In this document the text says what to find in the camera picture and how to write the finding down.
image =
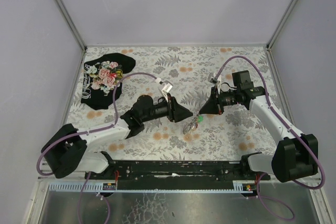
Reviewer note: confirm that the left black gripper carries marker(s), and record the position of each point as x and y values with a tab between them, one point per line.
170	107

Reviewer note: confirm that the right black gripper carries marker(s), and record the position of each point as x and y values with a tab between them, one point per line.
216	100

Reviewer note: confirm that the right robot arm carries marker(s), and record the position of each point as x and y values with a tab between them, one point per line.
292	158

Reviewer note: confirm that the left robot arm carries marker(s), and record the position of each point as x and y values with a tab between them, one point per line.
73	150

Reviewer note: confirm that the black floral cloth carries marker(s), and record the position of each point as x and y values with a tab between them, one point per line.
101	77

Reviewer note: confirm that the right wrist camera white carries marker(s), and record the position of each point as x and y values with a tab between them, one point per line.
216	81

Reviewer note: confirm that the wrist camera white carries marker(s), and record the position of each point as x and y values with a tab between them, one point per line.
216	81
165	87

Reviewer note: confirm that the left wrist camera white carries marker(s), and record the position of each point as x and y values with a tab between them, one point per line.
165	87

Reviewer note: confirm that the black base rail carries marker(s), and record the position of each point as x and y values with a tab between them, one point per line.
176	171

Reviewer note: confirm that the white cable duct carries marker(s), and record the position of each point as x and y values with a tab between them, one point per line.
153	186

